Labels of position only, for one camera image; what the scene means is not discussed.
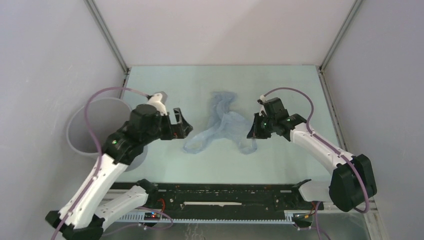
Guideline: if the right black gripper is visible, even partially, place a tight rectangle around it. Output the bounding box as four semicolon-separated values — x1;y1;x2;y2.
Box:
247;112;276;140

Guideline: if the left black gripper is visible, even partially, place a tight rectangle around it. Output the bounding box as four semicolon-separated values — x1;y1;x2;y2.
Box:
142;107;193;145

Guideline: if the light blue plastic trash bag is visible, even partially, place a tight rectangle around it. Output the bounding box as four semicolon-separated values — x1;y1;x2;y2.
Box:
182;91;258;155

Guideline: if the grey cylindrical trash bin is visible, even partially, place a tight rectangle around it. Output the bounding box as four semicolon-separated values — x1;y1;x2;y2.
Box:
66;97;132;159

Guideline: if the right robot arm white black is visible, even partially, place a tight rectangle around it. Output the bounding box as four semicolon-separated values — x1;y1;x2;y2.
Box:
247;95;378;212

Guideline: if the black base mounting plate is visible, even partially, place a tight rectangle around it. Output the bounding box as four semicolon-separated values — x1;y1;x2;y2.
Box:
112;181;332;221

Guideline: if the left controller board with leds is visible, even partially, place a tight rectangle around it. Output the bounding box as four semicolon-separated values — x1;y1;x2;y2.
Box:
143;211;162;221

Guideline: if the right controller board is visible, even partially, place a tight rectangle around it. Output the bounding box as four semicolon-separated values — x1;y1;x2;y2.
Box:
292;213;313;229

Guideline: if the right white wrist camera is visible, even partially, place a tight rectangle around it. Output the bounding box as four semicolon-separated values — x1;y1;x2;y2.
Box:
257;95;266;117

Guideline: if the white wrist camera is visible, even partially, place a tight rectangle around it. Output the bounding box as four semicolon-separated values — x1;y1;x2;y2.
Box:
257;95;266;117
146;91;168;116

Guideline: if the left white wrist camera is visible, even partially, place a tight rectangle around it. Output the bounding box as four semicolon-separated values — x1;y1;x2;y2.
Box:
146;91;168;116

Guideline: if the left corner aluminium post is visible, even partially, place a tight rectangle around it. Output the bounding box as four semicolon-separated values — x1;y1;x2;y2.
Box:
84;0;130;75

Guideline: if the corner aluminium post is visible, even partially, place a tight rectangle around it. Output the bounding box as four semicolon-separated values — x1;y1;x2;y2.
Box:
319;0;364;71
84;0;130;75

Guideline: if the right corner aluminium post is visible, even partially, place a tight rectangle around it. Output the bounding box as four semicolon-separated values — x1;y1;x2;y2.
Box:
319;0;364;71

